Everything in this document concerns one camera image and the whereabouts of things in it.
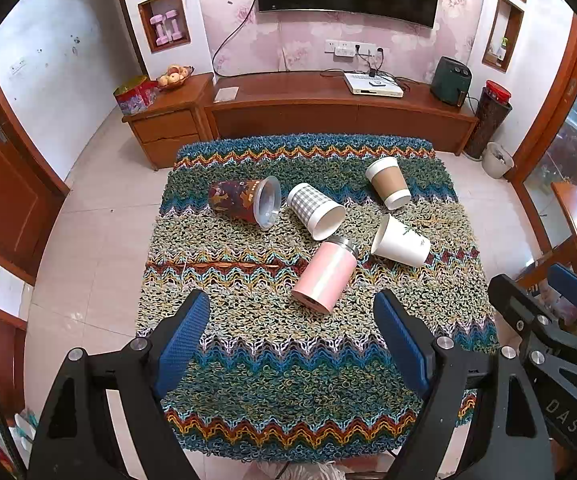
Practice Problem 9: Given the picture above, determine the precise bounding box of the pink dumbbell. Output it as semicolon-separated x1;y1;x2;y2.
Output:
150;14;168;45
164;10;182;41

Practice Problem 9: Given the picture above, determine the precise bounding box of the white wall socket strip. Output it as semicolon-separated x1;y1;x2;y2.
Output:
324;39;387;61

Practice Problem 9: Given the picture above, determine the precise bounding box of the grey checkered paper cup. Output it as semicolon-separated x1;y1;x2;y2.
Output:
287;183;347;241

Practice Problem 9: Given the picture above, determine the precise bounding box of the dark green air fryer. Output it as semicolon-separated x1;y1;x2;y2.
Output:
429;56;473;107

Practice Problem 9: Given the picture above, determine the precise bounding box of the black television cable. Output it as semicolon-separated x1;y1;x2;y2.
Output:
212;0;260;79

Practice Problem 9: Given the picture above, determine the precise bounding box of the white paper cup green print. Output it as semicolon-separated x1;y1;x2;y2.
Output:
371;214;432;267

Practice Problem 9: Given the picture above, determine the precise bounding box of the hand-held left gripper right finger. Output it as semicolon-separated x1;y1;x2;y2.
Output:
372;289;555;480

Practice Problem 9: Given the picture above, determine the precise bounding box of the colourful zigzag knitted table mat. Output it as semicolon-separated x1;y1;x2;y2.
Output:
136;134;500;464

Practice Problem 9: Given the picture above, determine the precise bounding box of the dark red patterned lidded cup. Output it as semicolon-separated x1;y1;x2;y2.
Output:
208;176;283;232

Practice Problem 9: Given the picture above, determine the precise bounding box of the wooden drawer cabinet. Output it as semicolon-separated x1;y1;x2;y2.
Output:
122;73;215;171

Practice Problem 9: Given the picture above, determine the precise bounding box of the white plastic bag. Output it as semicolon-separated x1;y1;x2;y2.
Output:
258;462;351;480

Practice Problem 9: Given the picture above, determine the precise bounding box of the pink metal cup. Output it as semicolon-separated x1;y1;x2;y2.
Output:
291;234;359;312

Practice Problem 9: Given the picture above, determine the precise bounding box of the small white waste bin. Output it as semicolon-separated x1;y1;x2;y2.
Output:
481;141;515;179

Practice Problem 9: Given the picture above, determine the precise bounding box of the black bin with red lid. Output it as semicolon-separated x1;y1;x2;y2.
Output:
463;80;513;161

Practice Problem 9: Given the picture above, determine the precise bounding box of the white set-top box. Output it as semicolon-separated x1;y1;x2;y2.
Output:
344;72;403;96

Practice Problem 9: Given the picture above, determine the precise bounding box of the red patterned gift box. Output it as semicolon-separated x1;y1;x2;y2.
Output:
113;75;160;116

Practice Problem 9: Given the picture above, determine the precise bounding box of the brown sleeved paper cup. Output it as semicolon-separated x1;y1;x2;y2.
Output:
365;156;412;211

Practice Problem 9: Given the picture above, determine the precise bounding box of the bowl of fruit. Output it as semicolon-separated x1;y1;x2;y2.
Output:
156;64;194;92

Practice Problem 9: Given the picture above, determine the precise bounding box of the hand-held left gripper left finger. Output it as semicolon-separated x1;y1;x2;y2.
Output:
27;289;212;480

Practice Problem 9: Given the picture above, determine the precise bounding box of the brown wooden door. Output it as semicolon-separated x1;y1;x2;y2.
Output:
0;55;69;287

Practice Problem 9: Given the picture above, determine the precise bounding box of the wooden television cabinet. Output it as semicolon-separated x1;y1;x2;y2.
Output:
202;71;479;156

